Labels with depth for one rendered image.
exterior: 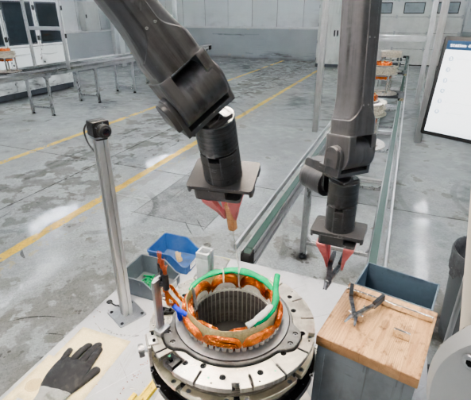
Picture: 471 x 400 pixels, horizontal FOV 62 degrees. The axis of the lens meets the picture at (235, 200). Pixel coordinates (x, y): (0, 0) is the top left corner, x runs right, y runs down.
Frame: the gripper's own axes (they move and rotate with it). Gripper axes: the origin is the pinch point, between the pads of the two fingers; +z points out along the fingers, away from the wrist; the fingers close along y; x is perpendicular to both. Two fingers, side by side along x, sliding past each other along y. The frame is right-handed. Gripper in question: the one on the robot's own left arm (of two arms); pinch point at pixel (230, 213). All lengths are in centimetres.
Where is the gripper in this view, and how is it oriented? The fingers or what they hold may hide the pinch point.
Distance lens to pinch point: 65.8
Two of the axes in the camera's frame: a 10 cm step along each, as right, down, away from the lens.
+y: -9.6, -1.0, 2.4
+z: 1.1, 6.8, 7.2
